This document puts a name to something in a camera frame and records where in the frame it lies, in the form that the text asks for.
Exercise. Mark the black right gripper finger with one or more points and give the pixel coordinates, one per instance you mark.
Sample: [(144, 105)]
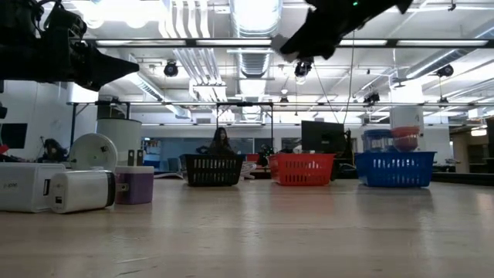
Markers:
[(312, 27), (324, 46)]

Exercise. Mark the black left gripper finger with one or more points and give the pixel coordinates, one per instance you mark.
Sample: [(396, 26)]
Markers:
[(104, 76), (100, 60)]

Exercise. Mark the purple and white wall charger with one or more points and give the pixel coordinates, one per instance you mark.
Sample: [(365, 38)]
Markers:
[(135, 185)]

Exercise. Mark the white wall charger black end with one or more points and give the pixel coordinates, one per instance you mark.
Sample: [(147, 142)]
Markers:
[(81, 191)]

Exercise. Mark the black background robot arm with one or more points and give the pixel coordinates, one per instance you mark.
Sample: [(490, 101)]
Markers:
[(54, 150)]

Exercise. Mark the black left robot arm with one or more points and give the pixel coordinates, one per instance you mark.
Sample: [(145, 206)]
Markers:
[(19, 58)]

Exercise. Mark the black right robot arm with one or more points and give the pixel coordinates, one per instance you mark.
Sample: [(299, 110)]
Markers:
[(397, 3)]

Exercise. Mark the black overhead light bar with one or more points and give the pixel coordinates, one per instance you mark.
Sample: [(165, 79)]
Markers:
[(391, 42)]

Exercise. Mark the black ceiling spotlight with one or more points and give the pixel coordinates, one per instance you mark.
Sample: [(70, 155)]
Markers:
[(371, 97), (171, 69), (446, 70)]

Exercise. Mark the round white disc charger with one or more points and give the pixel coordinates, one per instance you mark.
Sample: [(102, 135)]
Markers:
[(92, 152)]

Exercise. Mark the black computer monitor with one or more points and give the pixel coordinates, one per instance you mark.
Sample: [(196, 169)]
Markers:
[(322, 135)]

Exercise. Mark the red background object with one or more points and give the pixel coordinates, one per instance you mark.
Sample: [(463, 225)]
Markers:
[(4, 149)]

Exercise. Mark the white round column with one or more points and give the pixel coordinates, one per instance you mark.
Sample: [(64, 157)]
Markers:
[(407, 116)]

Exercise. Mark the red plastic basket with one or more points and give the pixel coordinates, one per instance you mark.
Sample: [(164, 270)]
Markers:
[(305, 156)]

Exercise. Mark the person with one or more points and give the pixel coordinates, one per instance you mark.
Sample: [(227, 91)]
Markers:
[(220, 144)]

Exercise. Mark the black plastic basket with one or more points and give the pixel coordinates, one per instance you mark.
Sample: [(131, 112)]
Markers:
[(212, 182)]

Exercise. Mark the blue plastic basket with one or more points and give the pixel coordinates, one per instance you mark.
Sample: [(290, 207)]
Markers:
[(424, 170)]

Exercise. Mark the black overhead camera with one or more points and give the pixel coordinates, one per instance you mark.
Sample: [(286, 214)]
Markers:
[(302, 69)]

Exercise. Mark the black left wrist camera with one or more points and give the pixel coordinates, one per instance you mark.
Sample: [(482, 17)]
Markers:
[(65, 23)]

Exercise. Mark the black background rig frame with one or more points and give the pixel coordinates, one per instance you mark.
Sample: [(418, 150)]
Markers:
[(154, 103)]

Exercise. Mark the silver ceiling air duct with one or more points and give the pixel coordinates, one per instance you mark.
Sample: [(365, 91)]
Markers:
[(254, 15)]

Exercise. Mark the black wall screen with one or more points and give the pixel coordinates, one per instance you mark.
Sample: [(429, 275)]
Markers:
[(13, 135)]

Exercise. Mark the white labelled wall charger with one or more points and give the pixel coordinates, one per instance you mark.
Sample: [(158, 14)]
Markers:
[(27, 187)]

